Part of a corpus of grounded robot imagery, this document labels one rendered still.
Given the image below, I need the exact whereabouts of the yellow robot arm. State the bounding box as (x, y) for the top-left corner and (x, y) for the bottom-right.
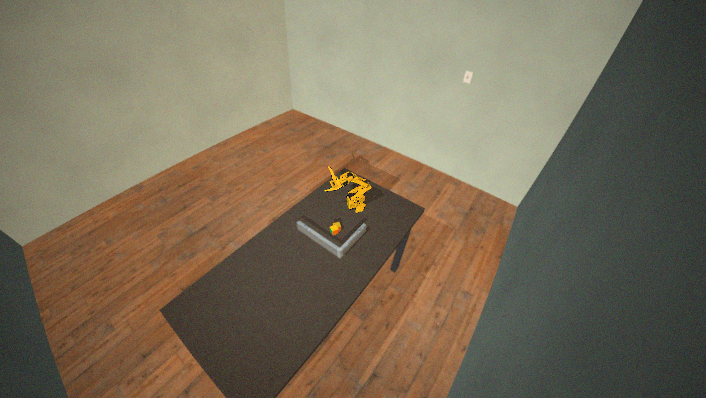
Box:
(340, 172), (372, 213)

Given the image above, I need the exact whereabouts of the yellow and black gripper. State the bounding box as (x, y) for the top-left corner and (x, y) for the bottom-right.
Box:
(325, 166), (342, 192)

